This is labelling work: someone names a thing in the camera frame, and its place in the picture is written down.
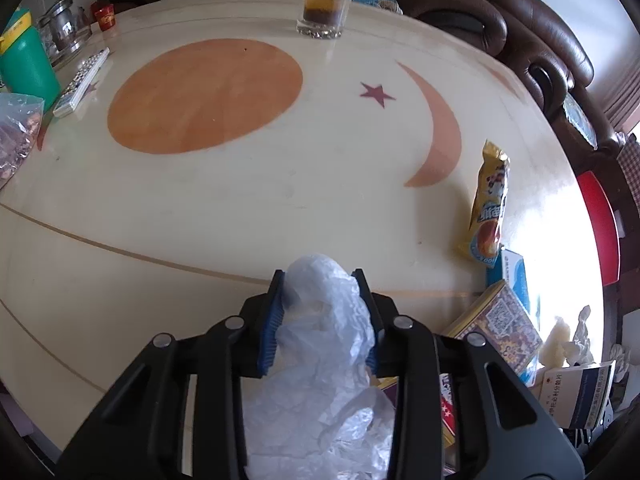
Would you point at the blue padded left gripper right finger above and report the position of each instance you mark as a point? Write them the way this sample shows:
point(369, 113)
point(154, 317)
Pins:
point(374, 318)

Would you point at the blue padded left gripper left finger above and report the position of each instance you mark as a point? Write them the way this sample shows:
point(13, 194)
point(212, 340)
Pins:
point(271, 318)

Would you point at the white plastic bag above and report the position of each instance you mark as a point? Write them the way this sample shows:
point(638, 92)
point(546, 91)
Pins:
point(316, 414)

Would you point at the playing card box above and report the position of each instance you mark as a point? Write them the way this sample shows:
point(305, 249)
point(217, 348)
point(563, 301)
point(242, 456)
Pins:
point(500, 317)

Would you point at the white blue book box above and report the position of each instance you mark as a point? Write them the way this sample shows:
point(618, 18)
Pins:
point(575, 396)

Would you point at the yellow snack wrapper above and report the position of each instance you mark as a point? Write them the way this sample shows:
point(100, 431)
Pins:
point(482, 238)

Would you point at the blue white medicine box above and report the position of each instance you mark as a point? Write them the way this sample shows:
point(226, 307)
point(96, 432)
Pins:
point(510, 267)

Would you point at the crumpled white tissue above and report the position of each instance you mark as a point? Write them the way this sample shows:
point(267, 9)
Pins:
point(562, 348)

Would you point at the red plastic stool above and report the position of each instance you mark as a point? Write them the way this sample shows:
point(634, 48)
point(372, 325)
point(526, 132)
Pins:
point(604, 226)

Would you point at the white remote control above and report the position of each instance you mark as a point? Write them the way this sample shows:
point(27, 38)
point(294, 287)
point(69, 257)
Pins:
point(77, 88)

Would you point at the clear bag of snacks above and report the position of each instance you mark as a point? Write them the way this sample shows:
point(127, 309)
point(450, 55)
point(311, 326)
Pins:
point(20, 121)

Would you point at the small red cup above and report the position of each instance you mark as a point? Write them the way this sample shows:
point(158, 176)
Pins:
point(104, 14)

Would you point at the green plastic container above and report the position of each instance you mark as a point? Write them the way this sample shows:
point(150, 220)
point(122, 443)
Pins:
point(25, 66)

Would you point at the glass jar with metal lid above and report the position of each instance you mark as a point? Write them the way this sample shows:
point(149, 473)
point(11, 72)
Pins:
point(63, 28)

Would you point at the brown leather sofa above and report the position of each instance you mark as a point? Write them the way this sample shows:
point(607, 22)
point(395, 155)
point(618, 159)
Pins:
point(528, 37)

